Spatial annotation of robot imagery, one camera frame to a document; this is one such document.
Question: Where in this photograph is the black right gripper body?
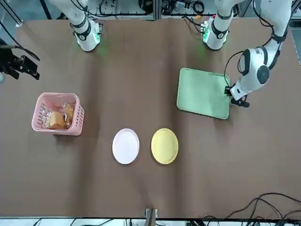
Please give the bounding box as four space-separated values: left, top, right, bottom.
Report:
0 39 19 75

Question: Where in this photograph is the green plastic tray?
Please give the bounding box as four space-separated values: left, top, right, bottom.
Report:
176 67 231 120

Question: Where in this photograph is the small pink plastic basket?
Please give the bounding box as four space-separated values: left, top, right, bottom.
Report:
31 92 85 137

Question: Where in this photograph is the yellow round plate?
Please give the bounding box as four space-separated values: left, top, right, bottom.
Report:
150 128 179 165

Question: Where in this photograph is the white round plate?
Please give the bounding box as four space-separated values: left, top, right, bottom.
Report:
111 128 140 165

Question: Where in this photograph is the slanted aluminium profile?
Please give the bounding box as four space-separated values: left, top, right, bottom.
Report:
0 0 24 27

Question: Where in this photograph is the green circuit board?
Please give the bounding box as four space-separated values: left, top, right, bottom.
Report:
200 21 210 40

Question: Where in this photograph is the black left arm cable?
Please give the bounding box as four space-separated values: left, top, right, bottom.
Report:
224 0 280 88

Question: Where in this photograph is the black coiled cable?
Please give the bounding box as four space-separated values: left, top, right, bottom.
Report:
192 0 205 14

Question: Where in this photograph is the grey aluminium frame upright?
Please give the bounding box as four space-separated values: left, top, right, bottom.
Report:
154 0 162 21

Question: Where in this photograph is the black floor cable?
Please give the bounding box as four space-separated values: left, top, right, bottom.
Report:
202 193 301 222

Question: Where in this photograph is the aluminium camera post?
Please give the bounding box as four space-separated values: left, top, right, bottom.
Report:
145 207 158 226

